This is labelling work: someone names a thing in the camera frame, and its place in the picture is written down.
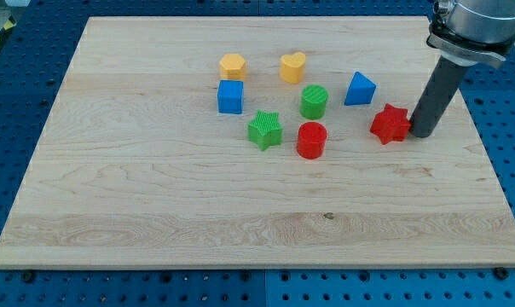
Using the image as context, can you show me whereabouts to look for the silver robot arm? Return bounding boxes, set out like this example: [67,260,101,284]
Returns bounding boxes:
[427,0,515,69]

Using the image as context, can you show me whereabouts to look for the yellow hexagon block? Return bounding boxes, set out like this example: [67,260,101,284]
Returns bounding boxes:
[219,53,246,81]

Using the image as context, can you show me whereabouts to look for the light wooden board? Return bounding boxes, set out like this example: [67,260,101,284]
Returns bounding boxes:
[0,16,515,270]

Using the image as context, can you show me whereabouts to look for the green star block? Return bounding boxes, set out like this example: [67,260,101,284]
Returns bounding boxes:
[248,110,283,151]

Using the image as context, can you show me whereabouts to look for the red cylinder block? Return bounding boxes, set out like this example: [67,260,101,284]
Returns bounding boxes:
[296,122,327,159]

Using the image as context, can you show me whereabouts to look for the blue cube block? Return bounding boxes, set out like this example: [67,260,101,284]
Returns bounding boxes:
[217,79,244,114]

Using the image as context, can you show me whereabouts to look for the green cylinder block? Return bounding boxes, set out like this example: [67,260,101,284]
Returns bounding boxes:
[300,84,329,119]

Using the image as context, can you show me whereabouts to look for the yellow heart block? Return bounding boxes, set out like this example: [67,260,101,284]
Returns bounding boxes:
[279,52,306,84]

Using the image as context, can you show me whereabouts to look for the blue triangle block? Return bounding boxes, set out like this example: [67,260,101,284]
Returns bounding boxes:
[344,72,376,106]

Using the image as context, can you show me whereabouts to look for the red star block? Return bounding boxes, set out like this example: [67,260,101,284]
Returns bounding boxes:
[370,103,411,145]

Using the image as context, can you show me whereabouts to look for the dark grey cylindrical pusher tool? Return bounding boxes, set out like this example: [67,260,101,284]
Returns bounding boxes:
[409,56,468,138]

